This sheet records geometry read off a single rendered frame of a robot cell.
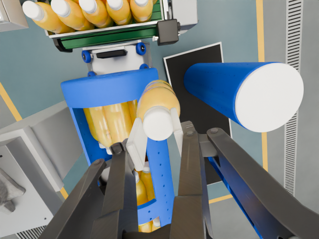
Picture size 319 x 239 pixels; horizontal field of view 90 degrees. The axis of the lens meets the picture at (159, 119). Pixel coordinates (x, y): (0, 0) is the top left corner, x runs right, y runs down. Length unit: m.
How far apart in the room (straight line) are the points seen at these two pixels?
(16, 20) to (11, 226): 0.80
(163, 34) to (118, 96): 0.31
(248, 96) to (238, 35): 1.21
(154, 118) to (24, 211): 0.81
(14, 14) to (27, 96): 1.36
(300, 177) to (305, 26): 1.86
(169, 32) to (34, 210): 0.88
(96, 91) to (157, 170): 0.29
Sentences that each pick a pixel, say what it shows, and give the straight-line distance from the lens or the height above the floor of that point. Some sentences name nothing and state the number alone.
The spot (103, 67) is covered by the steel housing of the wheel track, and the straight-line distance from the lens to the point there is 0.71.
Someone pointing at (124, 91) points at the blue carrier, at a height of 1.23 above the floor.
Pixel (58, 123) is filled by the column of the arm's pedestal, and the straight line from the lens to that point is 1.02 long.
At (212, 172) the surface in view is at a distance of 2.01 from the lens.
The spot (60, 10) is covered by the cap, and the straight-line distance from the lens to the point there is 0.57.
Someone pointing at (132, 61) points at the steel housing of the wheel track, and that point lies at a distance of 0.69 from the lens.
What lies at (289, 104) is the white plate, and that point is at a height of 1.04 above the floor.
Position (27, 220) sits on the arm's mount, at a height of 1.08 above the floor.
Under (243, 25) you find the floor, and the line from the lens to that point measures 1.89.
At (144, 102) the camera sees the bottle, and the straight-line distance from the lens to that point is 0.23.
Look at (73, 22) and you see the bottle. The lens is 0.61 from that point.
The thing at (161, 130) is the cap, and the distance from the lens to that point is 0.20.
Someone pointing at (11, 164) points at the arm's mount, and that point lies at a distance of 0.81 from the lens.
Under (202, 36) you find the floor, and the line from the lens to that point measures 1.72.
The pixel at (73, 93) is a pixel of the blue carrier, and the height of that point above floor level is 1.21.
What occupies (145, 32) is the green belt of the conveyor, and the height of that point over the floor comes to 0.90.
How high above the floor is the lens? 1.61
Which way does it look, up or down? 70 degrees down
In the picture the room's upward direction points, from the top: 165 degrees clockwise
